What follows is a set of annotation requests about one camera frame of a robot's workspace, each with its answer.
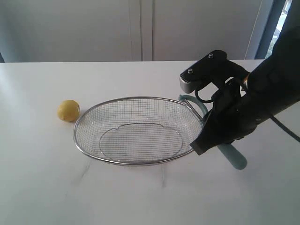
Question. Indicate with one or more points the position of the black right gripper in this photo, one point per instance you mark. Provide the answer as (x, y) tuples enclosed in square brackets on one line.
[(228, 119)]

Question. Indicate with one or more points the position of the teal handled peeler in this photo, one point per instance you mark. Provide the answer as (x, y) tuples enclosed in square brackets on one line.
[(237, 160)]

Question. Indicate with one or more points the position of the yellow lemon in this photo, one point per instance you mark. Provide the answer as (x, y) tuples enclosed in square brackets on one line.
[(68, 111)]

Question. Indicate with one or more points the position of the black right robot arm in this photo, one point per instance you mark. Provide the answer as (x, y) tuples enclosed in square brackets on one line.
[(276, 81)]

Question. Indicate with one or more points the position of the white cabinet doors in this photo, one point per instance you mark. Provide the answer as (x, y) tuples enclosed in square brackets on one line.
[(129, 30)]

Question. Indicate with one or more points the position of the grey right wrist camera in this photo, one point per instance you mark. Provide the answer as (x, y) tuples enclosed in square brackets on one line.
[(189, 82)]

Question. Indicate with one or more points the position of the oval wire mesh basket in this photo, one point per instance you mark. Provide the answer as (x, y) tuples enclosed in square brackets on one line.
[(138, 131)]

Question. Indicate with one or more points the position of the window frame with glass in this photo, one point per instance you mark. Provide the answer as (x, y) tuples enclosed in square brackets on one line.
[(283, 15)]

